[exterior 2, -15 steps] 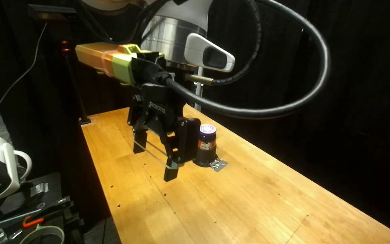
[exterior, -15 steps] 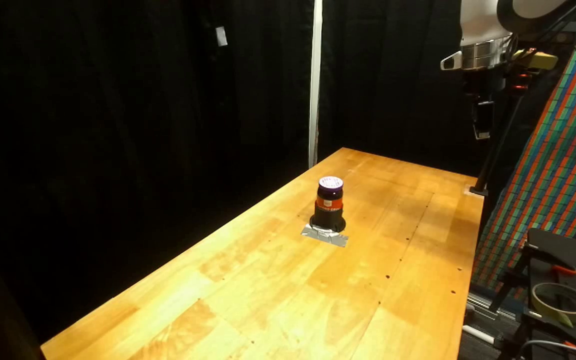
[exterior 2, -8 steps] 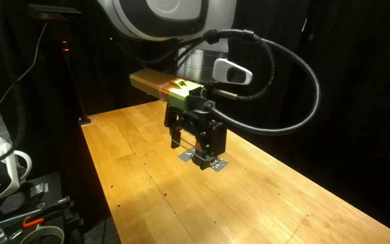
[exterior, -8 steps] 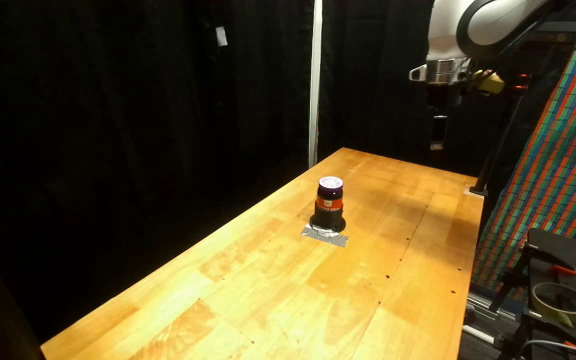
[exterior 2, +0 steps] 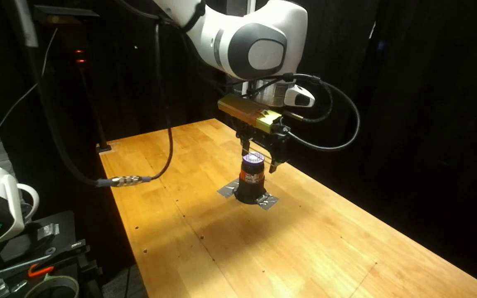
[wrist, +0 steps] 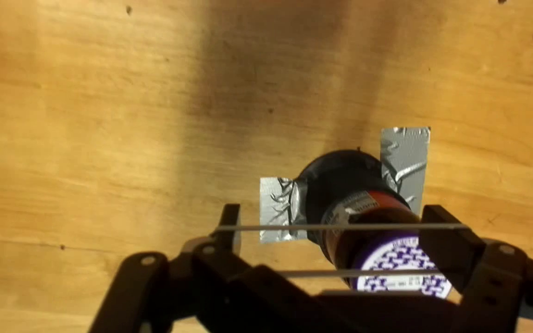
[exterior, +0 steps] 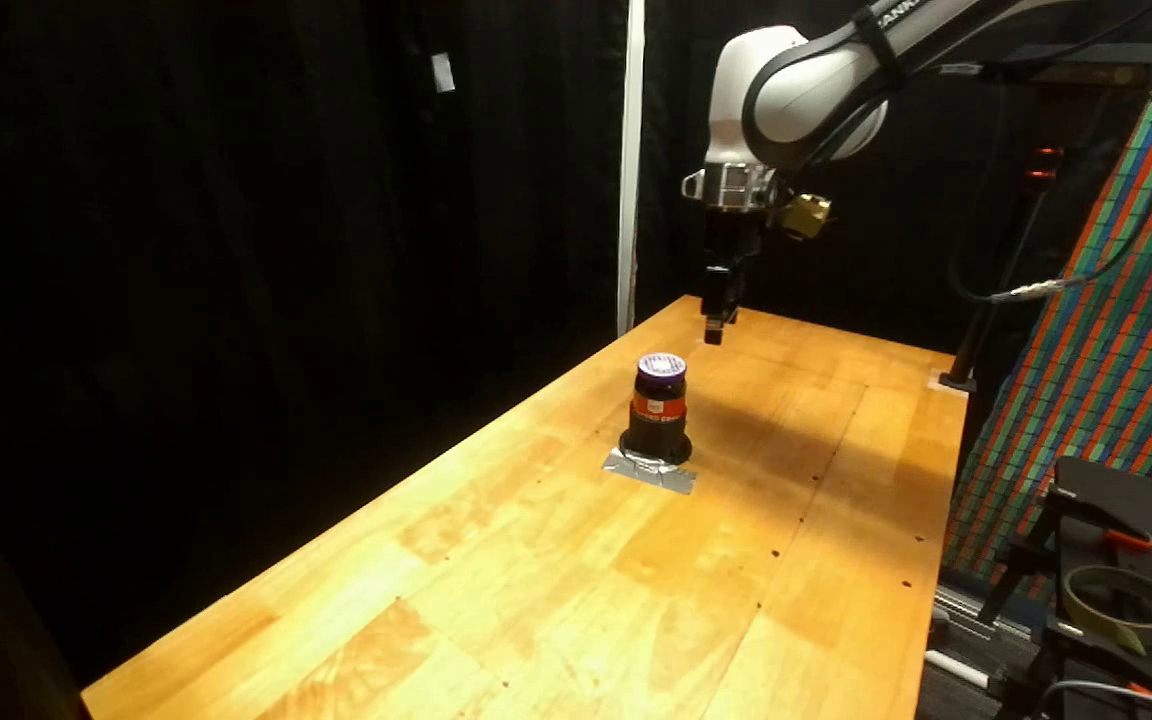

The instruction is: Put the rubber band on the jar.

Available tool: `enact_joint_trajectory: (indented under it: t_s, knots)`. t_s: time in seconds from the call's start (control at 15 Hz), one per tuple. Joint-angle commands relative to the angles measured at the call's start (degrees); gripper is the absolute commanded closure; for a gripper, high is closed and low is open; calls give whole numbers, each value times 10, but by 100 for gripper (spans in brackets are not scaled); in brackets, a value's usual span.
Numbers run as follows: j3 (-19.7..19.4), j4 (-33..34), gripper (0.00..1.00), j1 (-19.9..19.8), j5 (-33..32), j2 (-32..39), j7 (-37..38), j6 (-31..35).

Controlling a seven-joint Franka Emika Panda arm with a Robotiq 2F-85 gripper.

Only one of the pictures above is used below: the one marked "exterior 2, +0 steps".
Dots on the black curtain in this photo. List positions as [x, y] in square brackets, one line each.
[420, 124]

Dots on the dark jar with purple lid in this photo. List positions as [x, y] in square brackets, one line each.
[251, 186]

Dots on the camera on mount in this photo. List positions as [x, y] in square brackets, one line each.
[66, 16]

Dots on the silver tape piece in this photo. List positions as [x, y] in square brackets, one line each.
[268, 201]
[228, 189]

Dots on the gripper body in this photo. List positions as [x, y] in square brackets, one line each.
[268, 138]

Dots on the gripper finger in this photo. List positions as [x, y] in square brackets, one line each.
[279, 155]
[245, 147]

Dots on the orange clip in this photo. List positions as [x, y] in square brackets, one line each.
[39, 271]

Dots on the rubber band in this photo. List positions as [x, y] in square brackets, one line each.
[260, 152]

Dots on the black metal bracket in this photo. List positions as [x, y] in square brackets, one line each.
[44, 244]

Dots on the roll of tape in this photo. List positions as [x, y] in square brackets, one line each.
[52, 285]

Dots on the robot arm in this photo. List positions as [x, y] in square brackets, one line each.
[238, 29]

